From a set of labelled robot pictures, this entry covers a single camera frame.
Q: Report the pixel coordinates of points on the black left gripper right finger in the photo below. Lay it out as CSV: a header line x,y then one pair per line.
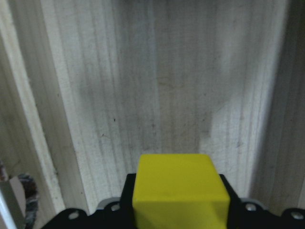
x,y
235,201

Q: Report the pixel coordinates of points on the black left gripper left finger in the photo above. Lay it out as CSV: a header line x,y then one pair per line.
x,y
127,194

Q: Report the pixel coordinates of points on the yellow block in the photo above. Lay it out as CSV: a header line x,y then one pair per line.
x,y
179,191

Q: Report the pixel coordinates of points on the light wooden drawer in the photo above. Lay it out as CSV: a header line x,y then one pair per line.
x,y
88,86

